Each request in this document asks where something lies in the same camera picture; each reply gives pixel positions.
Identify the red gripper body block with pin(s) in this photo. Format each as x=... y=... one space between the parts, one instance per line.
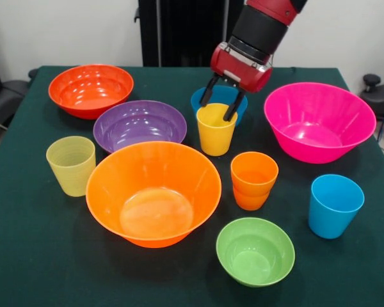
x=240 y=68

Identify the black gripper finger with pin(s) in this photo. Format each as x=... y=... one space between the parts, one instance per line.
x=234 y=104
x=210 y=91

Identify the yellow plastic cup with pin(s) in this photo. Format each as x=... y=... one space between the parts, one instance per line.
x=214 y=137

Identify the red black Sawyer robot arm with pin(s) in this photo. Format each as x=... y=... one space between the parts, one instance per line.
x=259 y=28

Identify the small blue plastic bowl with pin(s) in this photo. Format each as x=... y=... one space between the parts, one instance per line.
x=225 y=94

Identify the orange plastic cup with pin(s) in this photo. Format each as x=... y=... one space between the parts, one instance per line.
x=254 y=176
x=251 y=203

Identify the purple plastic bowl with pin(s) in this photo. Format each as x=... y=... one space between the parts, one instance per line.
x=137 y=128

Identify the large pink plastic bowl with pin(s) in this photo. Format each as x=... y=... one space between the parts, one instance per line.
x=316 y=128

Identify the red plastic bowl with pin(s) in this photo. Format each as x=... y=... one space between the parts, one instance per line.
x=89 y=89

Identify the large orange plastic bowl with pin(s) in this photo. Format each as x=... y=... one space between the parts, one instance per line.
x=153 y=198

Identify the black office chair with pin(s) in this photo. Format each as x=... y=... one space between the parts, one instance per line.
x=380 y=96
x=6 y=96

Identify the blue plastic cup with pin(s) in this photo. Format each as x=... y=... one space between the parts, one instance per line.
x=334 y=214

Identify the small green plastic bowl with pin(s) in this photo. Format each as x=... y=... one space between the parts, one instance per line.
x=254 y=256

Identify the pale yellow-green plastic cup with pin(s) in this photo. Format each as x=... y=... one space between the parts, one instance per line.
x=71 y=172

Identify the dark green table cloth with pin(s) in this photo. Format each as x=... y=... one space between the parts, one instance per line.
x=35 y=240

